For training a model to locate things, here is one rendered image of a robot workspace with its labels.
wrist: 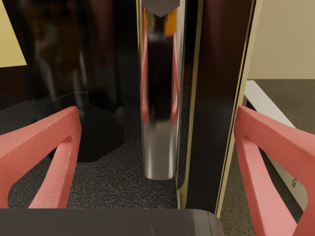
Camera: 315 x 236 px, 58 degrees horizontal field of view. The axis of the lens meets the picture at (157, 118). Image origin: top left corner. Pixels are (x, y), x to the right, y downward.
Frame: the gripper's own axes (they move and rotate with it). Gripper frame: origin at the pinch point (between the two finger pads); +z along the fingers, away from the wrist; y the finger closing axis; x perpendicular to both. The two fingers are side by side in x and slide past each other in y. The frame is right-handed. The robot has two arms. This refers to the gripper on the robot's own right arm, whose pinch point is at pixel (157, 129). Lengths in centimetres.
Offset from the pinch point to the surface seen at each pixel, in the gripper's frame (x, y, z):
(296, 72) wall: 21, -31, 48
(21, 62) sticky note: -1.2, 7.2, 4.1
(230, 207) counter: 20.5, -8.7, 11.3
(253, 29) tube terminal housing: -2.6, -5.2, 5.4
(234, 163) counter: 20.7, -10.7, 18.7
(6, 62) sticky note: -1.2, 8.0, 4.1
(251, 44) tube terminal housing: -1.8, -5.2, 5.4
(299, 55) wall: 17, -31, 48
